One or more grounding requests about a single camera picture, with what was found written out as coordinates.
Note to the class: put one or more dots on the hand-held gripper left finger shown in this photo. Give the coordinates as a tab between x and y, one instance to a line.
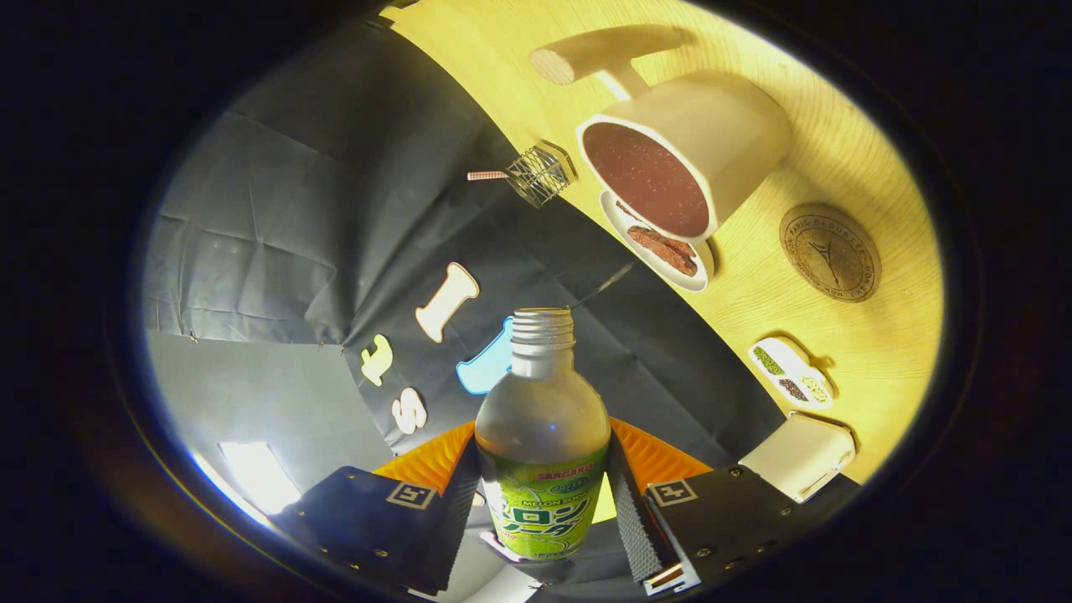
452	523

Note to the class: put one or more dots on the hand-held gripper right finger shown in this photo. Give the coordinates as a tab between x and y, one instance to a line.
641	528

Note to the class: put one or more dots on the silver bottle with green label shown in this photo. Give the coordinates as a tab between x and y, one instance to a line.
543	419

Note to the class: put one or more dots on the round cork coaster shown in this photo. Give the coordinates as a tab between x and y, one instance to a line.
829	253

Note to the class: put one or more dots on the white toaster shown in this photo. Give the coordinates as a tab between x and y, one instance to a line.
796	452

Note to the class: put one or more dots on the white divided dish with beans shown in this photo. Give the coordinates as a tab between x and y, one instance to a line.
791	374

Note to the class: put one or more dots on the wooden table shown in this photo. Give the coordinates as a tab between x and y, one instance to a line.
754	327

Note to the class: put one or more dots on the white plate with brown slices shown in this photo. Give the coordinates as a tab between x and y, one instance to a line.
662	251

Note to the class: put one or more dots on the striped straw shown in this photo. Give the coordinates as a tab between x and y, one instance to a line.
486	175

